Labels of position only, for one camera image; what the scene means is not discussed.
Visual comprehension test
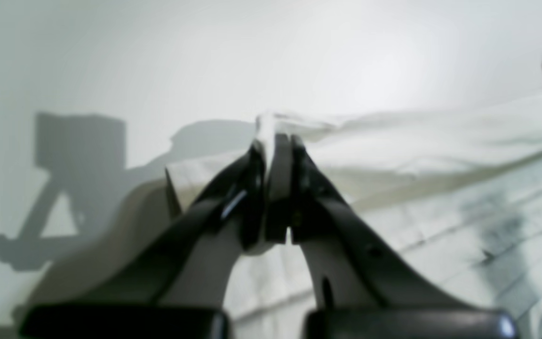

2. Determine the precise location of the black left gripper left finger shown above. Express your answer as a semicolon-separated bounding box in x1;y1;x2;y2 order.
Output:
19;145;265;339

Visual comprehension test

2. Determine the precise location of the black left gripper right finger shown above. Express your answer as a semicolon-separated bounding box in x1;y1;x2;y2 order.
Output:
266;134;518;339

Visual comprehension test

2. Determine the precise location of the beige T-shirt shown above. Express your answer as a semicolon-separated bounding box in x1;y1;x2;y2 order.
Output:
19;91;542;339

